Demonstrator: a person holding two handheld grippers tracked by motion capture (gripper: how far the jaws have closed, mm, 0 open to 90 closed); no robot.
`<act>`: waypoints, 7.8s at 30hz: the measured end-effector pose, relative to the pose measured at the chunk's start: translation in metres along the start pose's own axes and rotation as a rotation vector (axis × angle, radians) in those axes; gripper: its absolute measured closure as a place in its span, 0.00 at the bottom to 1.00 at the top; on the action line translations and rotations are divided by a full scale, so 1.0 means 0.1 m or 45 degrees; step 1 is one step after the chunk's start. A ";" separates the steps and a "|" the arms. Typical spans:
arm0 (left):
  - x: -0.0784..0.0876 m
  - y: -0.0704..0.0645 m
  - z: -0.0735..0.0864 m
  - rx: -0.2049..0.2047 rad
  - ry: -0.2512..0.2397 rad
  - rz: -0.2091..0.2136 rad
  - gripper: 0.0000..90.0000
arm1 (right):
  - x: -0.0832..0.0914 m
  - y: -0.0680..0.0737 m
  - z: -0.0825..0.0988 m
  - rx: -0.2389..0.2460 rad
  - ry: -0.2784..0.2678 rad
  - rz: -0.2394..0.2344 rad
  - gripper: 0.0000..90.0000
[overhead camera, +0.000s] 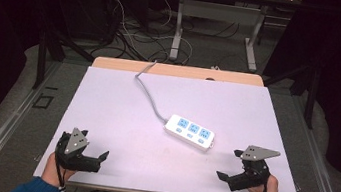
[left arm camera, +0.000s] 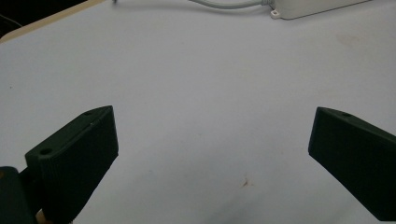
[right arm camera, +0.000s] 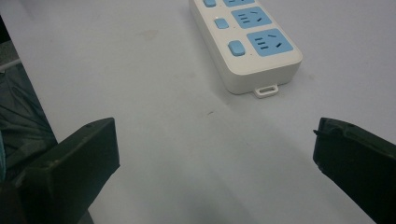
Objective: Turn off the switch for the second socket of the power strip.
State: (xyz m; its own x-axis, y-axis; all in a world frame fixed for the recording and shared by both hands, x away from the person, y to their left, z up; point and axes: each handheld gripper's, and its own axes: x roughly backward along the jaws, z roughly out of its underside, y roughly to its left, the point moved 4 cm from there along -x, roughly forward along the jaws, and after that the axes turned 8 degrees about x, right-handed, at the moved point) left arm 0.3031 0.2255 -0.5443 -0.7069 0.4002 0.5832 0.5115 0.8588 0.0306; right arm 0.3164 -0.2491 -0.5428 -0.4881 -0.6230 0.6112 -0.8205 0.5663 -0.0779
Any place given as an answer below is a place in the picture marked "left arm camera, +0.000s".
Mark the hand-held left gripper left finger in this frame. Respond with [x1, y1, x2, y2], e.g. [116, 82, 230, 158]
[24, 105, 120, 224]

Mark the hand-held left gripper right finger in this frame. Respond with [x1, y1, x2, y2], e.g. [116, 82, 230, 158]
[307, 106, 396, 222]

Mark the white power strip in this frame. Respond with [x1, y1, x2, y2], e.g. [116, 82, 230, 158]
[270, 0, 373, 21]

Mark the grey power cable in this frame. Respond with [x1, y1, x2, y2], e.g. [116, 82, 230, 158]
[188, 0, 275, 10]

